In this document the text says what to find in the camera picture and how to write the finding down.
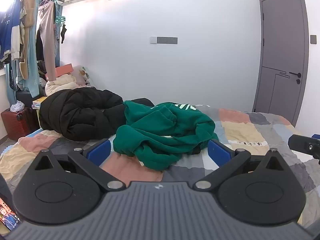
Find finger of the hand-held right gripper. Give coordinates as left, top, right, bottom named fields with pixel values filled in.
left=287, top=134, right=320, bottom=164

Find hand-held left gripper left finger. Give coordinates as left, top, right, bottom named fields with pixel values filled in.
left=34, top=138, right=126, bottom=191

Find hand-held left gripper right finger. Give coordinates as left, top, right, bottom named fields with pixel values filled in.
left=194, top=139, right=287, bottom=191

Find green zip hoodie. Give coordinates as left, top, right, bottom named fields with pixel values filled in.
left=113, top=100, right=220, bottom=172

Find cream bundle of clothes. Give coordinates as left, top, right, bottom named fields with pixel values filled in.
left=45, top=74, right=77, bottom=97

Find patchwork bedsheet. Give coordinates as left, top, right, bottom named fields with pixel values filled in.
left=0, top=104, right=320, bottom=231

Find black puffer jacket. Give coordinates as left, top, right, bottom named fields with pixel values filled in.
left=39, top=87, right=155, bottom=142

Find plush toy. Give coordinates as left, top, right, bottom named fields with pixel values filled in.
left=74, top=65, right=91, bottom=87

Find stack of books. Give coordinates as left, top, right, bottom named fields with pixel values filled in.
left=32, top=96, right=48, bottom=110

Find red suitcase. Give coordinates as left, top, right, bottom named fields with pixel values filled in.
left=1, top=107, right=38, bottom=141

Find pink box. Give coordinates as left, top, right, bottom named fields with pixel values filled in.
left=55, top=64, right=74, bottom=77

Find clear plastic bag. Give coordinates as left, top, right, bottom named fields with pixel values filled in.
left=10, top=101, right=26, bottom=113

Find grey door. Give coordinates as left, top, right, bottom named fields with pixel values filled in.
left=252, top=0, right=309, bottom=128

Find phone with lit screen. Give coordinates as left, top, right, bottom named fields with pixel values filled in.
left=0, top=197, right=19, bottom=231

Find pink hanging pants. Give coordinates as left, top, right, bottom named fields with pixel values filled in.
left=36, top=1, right=57, bottom=81

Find blue hanging garment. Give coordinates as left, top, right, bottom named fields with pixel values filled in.
left=0, top=0, right=22, bottom=61

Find beige hanging garment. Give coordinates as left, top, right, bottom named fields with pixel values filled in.
left=19, top=0, right=37, bottom=80

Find black door handle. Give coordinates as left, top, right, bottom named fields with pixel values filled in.
left=289, top=71, right=302, bottom=84

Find grey wall switch panel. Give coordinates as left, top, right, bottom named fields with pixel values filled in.
left=150, top=37, right=178, bottom=44

